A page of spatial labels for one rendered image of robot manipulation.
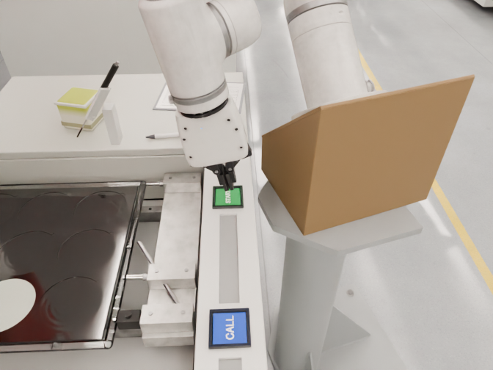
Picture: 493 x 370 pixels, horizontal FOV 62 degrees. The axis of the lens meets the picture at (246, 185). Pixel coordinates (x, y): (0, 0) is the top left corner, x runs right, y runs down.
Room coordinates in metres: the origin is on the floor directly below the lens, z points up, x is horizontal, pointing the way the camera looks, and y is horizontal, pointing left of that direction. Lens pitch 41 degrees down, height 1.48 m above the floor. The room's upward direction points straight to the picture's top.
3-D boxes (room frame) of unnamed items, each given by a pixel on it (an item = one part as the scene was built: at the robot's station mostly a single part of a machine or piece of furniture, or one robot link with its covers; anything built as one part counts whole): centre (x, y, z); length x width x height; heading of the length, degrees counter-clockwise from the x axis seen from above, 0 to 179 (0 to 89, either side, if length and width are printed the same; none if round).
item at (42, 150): (0.87, 0.31, 0.89); 0.62 x 0.35 x 0.14; 92
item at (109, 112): (0.72, 0.29, 1.03); 0.06 x 0.04 x 0.13; 92
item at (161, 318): (0.35, 0.12, 0.89); 0.08 x 0.03 x 0.03; 92
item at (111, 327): (0.48, 0.21, 0.90); 0.38 x 0.01 x 0.01; 2
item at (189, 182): (0.67, 0.14, 0.89); 0.08 x 0.03 x 0.03; 92
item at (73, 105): (0.80, 0.37, 1.00); 0.07 x 0.07 x 0.07; 77
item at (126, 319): (0.34, 0.18, 0.90); 0.04 x 0.02 x 0.03; 92
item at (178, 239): (0.50, 0.13, 0.87); 0.36 x 0.08 x 0.03; 2
